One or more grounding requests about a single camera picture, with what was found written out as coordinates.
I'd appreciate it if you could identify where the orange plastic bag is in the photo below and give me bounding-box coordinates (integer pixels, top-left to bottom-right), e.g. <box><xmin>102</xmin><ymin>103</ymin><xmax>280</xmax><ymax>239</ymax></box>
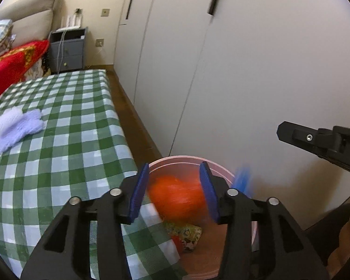
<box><xmin>148</xmin><ymin>175</ymin><xmax>208</xmax><ymax>223</ymax></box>

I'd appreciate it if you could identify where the pink plastic bin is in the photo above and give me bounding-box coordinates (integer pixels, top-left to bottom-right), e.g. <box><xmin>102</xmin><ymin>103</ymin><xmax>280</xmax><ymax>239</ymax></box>
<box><xmin>148</xmin><ymin>155</ymin><xmax>259</xmax><ymax>280</ymax></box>

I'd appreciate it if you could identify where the blue plastic bag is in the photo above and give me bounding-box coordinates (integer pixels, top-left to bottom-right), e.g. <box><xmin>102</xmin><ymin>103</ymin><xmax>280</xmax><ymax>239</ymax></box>
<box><xmin>231</xmin><ymin>166</ymin><xmax>251</xmax><ymax>196</ymax></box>

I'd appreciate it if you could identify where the beige padded headboard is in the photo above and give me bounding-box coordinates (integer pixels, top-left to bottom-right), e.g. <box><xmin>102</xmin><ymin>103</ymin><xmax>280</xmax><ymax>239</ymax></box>
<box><xmin>0</xmin><ymin>0</ymin><xmax>63</xmax><ymax>47</ymax></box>

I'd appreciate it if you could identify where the lower wall socket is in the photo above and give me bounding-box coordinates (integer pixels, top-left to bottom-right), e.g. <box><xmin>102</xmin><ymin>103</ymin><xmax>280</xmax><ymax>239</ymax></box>
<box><xmin>95</xmin><ymin>38</ymin><xmax>104</xmax><ymax>47</ymax></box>

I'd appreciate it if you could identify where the white charging cable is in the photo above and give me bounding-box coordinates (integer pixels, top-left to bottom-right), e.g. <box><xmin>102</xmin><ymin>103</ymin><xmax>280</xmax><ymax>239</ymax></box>
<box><xmin>56</xmin><ymin>30</ymin><xmax>68</xmax><ymax>74</ymax></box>

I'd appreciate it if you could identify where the white wifi router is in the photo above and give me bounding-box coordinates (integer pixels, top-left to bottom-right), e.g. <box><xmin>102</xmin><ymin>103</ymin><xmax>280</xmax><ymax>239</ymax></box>
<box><xmin>57</xmin><ymin>14</ymin><xmax>83</xmax><ymax>32</ymax></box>

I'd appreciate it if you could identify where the green checkered tablecloth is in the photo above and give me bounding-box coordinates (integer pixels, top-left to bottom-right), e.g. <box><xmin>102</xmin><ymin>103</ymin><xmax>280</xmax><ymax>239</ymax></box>
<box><xmin>0</xmin><ymin>69</ymin><xmax>188</xmax><ymax>280</ymax></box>

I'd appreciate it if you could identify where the grey nightstand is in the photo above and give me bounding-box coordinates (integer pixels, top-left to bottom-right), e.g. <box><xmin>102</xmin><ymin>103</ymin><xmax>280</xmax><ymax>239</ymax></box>
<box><xmin>49</xmin><ymin>27</ymin><xmax>88</xmax><ymax>73</ymax></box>

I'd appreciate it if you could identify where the red floral blanket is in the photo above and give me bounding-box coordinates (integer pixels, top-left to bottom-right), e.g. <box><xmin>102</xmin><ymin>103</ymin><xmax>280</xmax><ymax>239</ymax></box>
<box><xmin>0</xmin><ymin>39</ymin><xmax>50</xmax><ymax>96</ymax></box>

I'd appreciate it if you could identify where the white knitted cloth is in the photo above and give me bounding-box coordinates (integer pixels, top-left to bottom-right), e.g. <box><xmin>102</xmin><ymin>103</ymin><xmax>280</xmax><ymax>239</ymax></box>
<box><xmin>0</xmin><ymin>106</ymin><xmax>45</xmax><ymax>154</ymax></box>

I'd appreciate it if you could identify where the beige wardrobe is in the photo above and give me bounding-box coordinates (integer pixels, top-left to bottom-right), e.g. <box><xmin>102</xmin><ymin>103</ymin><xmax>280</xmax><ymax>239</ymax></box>
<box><xmin>114</xmin><ymin>0</ymin><xmax>350</xmax><ymax>228</ymax></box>

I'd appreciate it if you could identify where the colourful cartoon wrapper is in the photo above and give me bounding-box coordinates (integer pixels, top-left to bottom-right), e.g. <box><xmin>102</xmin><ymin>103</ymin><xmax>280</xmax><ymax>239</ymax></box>
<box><xmin>164</xmin><ymin>222</ymin><xmax>202</xmax><ymax>254</ymax></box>

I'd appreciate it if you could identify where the upper wall switch plate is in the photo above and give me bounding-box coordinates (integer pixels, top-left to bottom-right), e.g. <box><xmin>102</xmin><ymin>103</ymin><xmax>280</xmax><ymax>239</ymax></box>
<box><xmin>101</xmin><ymin>8</ymin><xmax>110</xmax><ymax>17</ymax></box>

